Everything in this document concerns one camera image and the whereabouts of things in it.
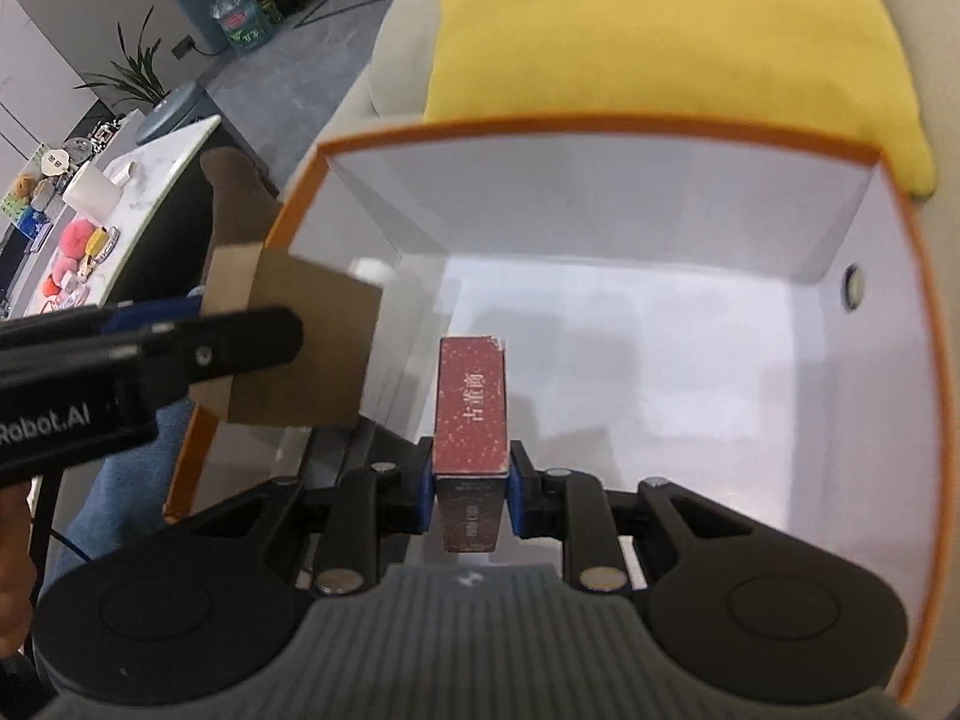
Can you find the white cup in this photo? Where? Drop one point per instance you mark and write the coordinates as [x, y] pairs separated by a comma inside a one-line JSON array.
[[91, 190]]

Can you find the pink fluffy ball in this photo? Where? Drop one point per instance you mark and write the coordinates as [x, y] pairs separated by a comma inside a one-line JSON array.
[[75, 237]]

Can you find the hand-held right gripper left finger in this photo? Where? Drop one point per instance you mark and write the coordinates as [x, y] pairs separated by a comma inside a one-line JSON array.
[[428, 484]]

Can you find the brown cardboard box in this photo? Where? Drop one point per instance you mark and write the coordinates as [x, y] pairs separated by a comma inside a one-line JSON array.
[[315, 337]]

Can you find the white marble desktop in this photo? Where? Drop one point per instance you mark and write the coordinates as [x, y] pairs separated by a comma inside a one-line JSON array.
[[150, 172]]

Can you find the orange storage box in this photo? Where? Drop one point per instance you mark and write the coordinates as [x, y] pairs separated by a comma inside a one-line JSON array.
[[675, 360]]

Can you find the yellow pillow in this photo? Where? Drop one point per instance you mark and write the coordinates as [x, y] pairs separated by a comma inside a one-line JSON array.
[[660, 30]]

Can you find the yellow small toy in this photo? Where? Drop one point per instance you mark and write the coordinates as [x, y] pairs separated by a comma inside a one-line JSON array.
[[94, 244]]

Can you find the red speckled box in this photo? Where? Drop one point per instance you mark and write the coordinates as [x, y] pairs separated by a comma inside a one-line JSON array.
[[472, 412]]

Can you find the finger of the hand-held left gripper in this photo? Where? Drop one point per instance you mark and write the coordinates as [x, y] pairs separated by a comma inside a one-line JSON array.
[[240, 345], [150, 313]]

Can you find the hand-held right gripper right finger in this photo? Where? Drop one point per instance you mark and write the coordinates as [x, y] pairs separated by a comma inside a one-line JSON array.
[[515, 487]]

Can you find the person's left forearm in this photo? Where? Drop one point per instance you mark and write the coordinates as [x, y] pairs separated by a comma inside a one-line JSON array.
[[13, 570]]

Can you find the large water bottle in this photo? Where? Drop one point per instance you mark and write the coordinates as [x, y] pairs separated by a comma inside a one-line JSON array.
[[240, 19]]

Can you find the beige sofa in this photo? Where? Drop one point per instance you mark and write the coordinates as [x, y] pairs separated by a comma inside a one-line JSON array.
[[397, 52]]

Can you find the potted green plant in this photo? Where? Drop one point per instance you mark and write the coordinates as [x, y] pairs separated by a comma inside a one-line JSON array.
[[135, 67]]

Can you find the person's left leg in jeans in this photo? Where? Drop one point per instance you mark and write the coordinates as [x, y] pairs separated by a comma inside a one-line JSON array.
[[127, 487]]

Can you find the small brown bear plush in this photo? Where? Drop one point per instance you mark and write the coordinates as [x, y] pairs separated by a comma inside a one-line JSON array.
[[24, 186]]

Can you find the blue small packet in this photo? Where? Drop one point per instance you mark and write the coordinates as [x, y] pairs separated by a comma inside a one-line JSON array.
[[33, 221]]

